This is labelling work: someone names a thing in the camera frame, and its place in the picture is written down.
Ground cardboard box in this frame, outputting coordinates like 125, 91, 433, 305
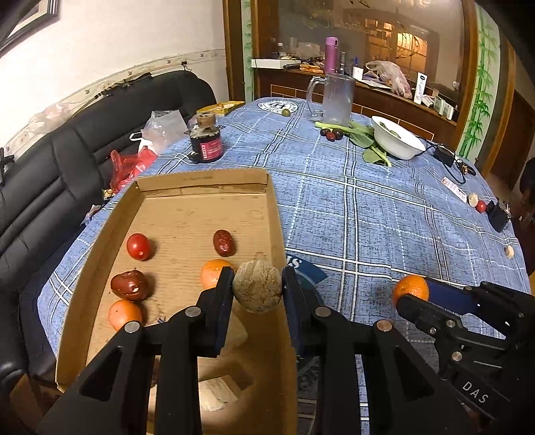
55, 168, 302, 435

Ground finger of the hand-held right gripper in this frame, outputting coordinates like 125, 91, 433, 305
395, 294, 464, 344
423, 277, 486, 312

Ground black cable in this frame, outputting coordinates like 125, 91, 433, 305
424, 140, 479, 185

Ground white small boxes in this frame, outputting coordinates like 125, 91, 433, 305
422, 95, 456, 122

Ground red date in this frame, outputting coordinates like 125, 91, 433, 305
111, 270, 151, 301
213, 229, 235, 257

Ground brown round ball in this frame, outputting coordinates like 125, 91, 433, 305
232, 259, 283, 314

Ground bamboo print panel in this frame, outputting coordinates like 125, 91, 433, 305
457, 4, 502, 160

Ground framed wall picture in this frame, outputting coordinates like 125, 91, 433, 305
0, 0, 59, 57

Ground blue plaid tablecloth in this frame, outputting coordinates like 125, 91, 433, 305
42, 96, 531, 435

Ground black power adapter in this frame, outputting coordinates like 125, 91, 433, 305
432, 146, 456, 167

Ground clear glass pitcher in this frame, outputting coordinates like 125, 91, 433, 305
306, 73, 357, 127

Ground white bowl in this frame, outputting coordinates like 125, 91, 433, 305
372, 115, 427, 160

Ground purple thermos bottle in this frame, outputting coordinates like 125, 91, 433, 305
325, 36, 338, 75

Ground small red tomato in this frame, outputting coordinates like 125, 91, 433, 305
126, 233, 152, 261

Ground yellow flat box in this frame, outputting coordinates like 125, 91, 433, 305
196, 100, 246, 120

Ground wooden partition frame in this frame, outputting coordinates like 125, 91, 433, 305
221, 0, 519, 168

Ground brown wooden door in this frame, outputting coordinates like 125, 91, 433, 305
489, 90, 531, 191

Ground black jar with lid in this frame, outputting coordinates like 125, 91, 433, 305
189, 112, 223, 164

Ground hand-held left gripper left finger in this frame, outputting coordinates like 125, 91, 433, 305
37, 266, 235, 435

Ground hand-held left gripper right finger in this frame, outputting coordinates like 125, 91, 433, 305
281, 266, 494, 435

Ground clear plastic bag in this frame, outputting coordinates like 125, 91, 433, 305
129, 109, 193, 153

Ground white paper card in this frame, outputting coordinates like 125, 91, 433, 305
442, 176, 469, 205

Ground green leafy vegetable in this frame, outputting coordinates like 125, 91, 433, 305
314, 120, 394, 168

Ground white flat tray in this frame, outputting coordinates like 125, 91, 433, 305
251, 59, 302, 70

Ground red plastic bag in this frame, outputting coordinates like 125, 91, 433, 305
109, 146, 158, 194

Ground black leather sofa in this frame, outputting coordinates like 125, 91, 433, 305
0, 69, 218, 402

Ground translucent plastic bag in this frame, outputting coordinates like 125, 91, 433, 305
364, 60, 412, 99

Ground wooden counter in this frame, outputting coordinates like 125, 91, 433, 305
251, 59, 458, 145

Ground orange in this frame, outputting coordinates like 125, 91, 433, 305
108, 299, 143, 331
392, 275, 430, 308
201, 259, 235, 290

